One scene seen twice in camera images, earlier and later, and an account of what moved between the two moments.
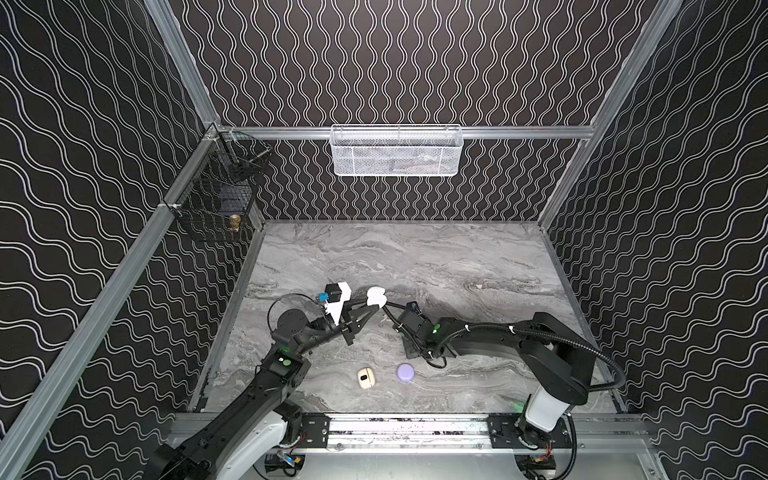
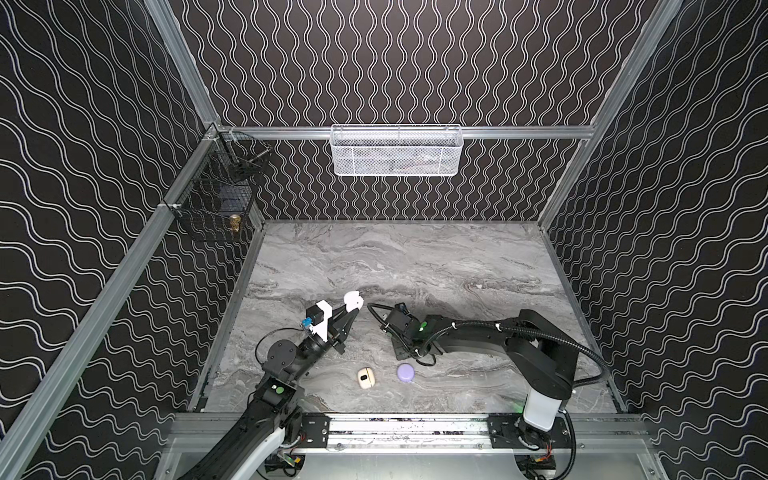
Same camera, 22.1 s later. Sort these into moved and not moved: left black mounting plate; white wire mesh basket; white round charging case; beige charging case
Moved: white round charging case
Not moved: white wire mesh basket; beige charging case; left black mounting plate
